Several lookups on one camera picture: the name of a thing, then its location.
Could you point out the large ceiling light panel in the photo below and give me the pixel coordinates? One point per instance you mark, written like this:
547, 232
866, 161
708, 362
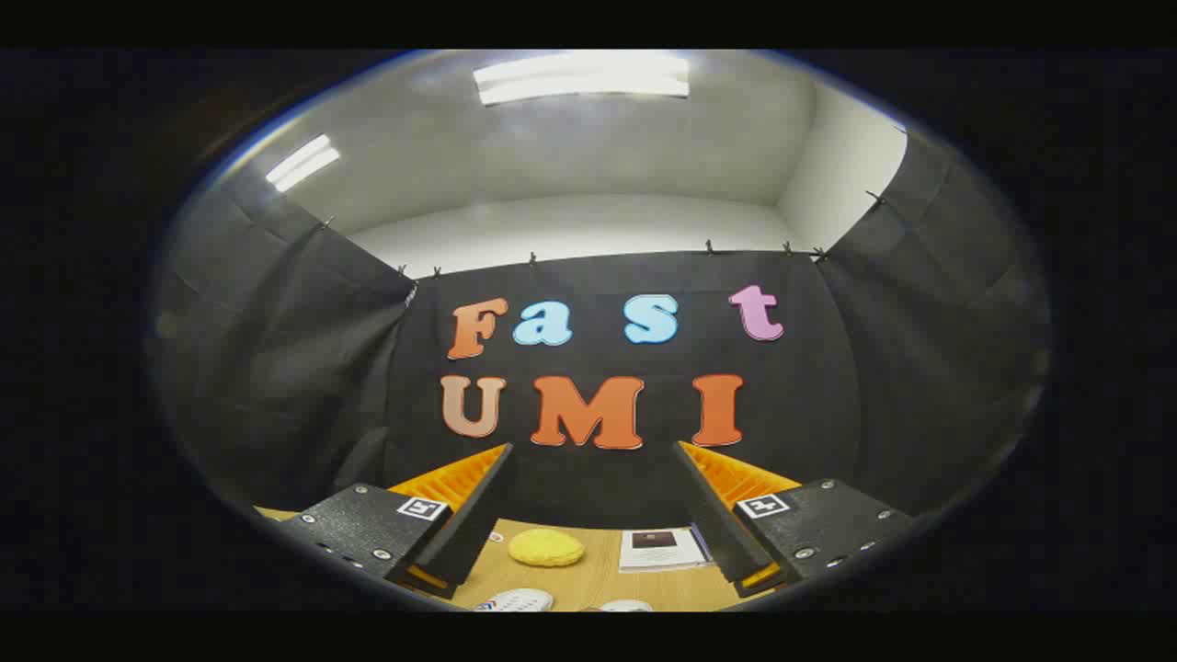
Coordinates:
579, 75

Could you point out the black backdrop cloth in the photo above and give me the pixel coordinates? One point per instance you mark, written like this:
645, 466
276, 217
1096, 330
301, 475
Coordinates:
598, 478

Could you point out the small ceiling light panel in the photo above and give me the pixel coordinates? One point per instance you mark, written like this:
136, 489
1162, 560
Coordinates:
302, 164

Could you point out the white canvas shoe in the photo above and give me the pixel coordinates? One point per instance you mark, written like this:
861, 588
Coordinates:
519, 601
627, 607

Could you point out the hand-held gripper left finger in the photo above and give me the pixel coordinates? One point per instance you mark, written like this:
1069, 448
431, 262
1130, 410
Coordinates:
474, 524

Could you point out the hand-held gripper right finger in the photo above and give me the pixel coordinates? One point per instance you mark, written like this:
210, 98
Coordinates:
713, 524

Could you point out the yellow plush toy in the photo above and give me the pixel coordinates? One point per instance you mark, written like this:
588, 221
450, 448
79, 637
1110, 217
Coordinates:
545, 548

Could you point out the white book with dark picture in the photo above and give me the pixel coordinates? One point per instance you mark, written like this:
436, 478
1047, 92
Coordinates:
657, 550

